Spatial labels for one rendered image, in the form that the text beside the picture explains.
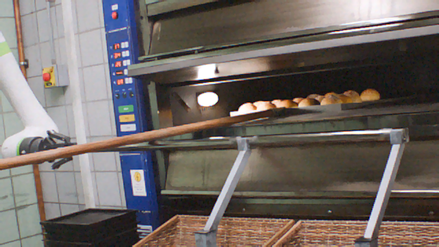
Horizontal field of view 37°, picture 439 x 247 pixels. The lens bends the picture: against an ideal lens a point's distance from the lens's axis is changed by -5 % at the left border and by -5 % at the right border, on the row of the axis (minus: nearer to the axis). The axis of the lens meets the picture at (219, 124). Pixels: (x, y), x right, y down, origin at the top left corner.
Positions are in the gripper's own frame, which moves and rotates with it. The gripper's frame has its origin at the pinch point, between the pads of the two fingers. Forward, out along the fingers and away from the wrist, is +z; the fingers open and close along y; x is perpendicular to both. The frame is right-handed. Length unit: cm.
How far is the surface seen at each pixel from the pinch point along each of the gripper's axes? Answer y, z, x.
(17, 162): 0.4, 7.3, 26.5
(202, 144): 3.0, 29.4, -24.6
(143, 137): -0.3, 7.3, -21.7
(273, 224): 35, 27, -58
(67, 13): -54, -74, -59
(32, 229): 45, -116, -53
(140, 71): -22, -17, -47
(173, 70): -21, -2, -48
